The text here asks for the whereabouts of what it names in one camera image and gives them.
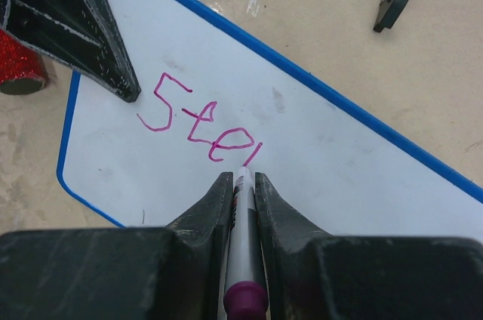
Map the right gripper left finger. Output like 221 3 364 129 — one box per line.
1 172 234 319

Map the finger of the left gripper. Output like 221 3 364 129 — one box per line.
1 0 141 103

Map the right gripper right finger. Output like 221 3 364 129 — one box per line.
255 173 482 319

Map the purple whiteboard marker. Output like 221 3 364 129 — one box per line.
223 166 269 319

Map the blue framed whiteboard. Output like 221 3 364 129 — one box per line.
57 0 482 240

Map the red glitter microphone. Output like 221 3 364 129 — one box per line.
1 30 48 95

